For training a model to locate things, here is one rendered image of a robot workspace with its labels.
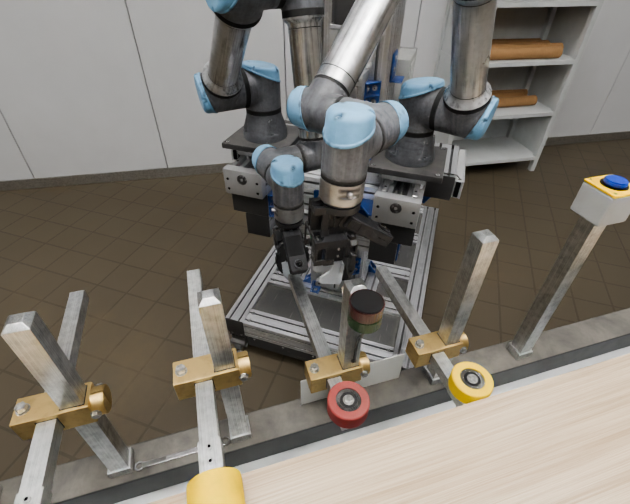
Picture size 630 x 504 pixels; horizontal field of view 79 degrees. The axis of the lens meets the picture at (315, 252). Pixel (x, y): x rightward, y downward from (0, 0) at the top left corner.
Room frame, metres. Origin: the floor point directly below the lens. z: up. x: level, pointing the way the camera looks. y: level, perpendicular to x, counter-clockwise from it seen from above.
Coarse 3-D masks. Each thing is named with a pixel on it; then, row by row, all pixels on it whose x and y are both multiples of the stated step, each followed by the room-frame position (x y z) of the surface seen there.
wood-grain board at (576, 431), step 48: (576, 384) 0.42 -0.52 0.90; (624, 384) 0.42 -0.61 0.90; (384, 432) 0.32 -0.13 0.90; (432, 432) 0.32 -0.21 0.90; (480, 432) 0.32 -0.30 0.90; (528, 432) 0.33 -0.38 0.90; (576, 432) 0.33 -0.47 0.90; (624, 432) 0.33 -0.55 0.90; (288, 480) 0.24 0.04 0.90; (336, 480) 0.24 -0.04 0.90; (384, 480) 0.24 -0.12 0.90; (432, 480) 0.25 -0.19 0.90; (480, 480) 0.25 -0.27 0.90; (528, 480) 0.25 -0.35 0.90; (576, 480) 0.25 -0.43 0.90; (624, 480) 0.25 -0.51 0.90
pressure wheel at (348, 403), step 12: (336, 384) 0.41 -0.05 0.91; (348, 384) 0.41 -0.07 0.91; (336, 396) 0.39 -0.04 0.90; (348, 396) 0.38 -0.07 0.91; (360, 396) 0.39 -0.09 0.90; (336, 408) 0.36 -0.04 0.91; (348, 408) 0.36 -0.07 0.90; (360, 408) 0.36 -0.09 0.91; (336, 420) 0.35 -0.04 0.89; (348, 420) 0.34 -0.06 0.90; (360, 420) 0.35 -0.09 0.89
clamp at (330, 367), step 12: (312, 360) 0.49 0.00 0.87; (324, 360) 0.49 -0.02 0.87; (336, 360) 0.49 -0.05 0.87; (360, 360) 0.49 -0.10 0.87; (324, 372) 0.46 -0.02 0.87; (336, 372) 0.46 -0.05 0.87; (348, 372) 0.46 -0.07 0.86; (360, 372) 0.47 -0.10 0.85; (312, 384) 0.44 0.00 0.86; (324, 384) 0.45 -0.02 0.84
